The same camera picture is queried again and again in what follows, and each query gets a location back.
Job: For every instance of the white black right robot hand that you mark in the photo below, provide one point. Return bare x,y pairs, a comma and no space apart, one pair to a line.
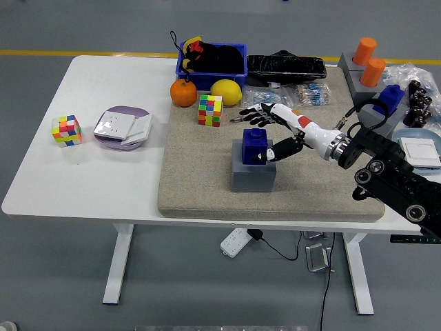
317,136

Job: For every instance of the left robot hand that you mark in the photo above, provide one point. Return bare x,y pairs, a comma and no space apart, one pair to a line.
6,327

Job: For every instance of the blue seal with square knob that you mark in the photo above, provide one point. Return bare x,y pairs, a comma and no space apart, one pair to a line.
253,146
392,96

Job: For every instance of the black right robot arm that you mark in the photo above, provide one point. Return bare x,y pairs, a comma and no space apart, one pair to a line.
396,179

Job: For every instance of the grey seal holder block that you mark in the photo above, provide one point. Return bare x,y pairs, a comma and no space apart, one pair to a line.
253,179
368,115

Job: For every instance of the clear bag of tan resistors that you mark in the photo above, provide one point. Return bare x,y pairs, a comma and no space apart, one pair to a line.
311,94

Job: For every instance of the grey cylinder holder block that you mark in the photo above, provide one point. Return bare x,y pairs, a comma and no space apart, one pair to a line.
361,93
346,65

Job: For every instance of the clear bag of blue resistors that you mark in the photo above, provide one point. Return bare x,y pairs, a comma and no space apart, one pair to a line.
263,96

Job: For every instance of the black tray in plastic wrap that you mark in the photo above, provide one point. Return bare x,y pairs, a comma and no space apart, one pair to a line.
286,69

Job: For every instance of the orange cylinder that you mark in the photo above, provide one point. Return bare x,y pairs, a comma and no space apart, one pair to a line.
365,51
372,72

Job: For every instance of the yellow lemon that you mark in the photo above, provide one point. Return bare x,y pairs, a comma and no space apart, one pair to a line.
226,92

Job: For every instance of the light blue plate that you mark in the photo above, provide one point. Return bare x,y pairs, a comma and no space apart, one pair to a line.
418,132

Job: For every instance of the crumpled clear plastic bag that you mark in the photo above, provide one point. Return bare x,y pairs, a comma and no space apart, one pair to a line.
401,74

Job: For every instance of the cluster of dark round knobs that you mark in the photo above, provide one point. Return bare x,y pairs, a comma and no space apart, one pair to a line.
418,103

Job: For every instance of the white-edged colourful puzzle cube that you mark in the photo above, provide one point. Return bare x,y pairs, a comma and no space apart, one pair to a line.
210,111

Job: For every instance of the grey-brown mat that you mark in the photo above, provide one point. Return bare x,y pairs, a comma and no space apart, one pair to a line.
206,172

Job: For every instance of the blue plastic bin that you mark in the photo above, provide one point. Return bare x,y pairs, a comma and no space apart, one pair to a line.
206,80

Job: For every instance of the white table leg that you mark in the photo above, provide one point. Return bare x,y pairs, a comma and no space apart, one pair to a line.
358,272
119,265

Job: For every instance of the black table control panel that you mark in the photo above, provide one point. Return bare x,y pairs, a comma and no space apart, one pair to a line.
403,239

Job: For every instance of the white power strip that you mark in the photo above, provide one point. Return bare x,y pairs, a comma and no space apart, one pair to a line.
235,243

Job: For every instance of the orange fruit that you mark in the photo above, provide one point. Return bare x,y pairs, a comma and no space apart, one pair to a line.
183,93

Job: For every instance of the scrambled colourful puzzle cube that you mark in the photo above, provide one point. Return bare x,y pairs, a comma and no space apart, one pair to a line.
67,131

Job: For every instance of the yellow floor tape line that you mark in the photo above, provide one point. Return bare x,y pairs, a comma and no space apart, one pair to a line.
34,52

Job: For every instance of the small metal bracket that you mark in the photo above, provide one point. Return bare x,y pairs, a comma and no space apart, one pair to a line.
315,235

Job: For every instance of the large metal bracket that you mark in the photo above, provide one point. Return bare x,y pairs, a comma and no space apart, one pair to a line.
318,258

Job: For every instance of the small white switch panel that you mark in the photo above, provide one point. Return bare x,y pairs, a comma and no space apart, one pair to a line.
141,127

